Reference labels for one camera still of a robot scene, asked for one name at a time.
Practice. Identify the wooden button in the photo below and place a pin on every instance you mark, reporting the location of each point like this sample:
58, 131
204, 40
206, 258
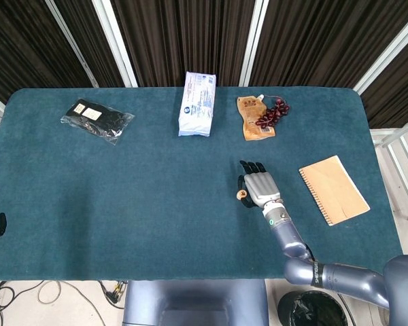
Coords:
240, 194

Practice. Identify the teal table cloth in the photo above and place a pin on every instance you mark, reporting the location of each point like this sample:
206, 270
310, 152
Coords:
139, 203

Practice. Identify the black socks in plastic bag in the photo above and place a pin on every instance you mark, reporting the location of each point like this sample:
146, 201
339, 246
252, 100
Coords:
98, 120

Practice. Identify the orange spout pouch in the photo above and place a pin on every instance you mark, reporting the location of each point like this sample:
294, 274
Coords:
251, 112

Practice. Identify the white blue tissue pack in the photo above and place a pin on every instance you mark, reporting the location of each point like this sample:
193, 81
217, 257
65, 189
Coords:
197, 105

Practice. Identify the dark red grape bunch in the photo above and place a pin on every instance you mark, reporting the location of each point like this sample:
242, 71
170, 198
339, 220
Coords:
273, 113

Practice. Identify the black trash bin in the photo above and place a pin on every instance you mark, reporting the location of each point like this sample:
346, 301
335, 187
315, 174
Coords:
313, 310

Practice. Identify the white metal rack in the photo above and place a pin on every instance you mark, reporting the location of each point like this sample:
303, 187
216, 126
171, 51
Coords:
399, 149

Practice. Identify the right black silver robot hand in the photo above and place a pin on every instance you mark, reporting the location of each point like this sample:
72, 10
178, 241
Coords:
262, 186

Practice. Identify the kraft spiral notebook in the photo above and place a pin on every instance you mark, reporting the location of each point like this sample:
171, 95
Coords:
333, 190

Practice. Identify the white partition post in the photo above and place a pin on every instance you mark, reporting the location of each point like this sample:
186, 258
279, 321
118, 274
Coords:
253, 44
384, 54
71, 42
117, 44

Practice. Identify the dark brown pleated curtain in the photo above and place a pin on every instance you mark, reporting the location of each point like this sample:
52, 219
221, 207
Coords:
190, 34

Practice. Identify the blue-grey robot torso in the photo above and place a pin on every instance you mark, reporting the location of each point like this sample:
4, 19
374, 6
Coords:
194, 302

